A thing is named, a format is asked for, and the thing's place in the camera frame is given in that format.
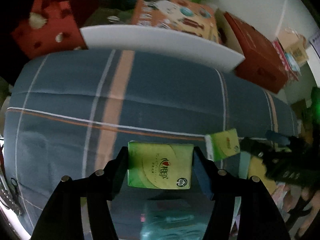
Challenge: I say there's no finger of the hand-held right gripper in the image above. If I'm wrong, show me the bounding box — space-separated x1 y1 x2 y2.
265 129 304 151
239 137 270 165

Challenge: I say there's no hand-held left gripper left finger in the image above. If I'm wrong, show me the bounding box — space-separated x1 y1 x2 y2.
30 146 129 240

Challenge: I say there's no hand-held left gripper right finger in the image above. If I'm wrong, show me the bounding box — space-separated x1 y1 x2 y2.
193 146 292 240

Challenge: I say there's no shallow teal cardboard box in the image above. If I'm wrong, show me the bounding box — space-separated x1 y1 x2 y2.
237 151 285 220

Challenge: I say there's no green tissue pack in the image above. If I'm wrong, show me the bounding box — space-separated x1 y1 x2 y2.
127 140 194 190
205 128 241 162

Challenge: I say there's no teal cloth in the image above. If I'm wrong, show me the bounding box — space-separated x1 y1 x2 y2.
139 199 209 240

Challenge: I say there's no person's right hand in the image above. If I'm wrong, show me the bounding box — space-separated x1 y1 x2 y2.
283 184 320 238

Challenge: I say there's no yellow cloth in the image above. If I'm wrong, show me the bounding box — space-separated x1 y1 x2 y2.
249 155 277 194

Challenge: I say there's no patterned gift bag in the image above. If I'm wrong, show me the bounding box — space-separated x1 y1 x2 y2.
272 40 300 83

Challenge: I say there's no red cardboard box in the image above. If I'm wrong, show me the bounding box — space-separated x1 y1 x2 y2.
224 12 288 94

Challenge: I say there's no blue plaid bed sheet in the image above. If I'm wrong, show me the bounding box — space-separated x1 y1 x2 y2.
4 49 299 240

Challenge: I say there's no beige paper bag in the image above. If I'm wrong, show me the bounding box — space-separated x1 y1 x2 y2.
277 27 309 63

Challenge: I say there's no orange printed box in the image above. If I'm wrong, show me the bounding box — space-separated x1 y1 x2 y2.
131 0 223 45

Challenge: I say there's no red handbag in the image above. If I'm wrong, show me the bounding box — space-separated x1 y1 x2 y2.
11 0 87 59

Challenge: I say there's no black clip with strap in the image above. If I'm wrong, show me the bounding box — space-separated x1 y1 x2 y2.
10 177 19 198

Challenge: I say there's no dark studded strap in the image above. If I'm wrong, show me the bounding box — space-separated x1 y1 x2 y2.
0 187 22 215

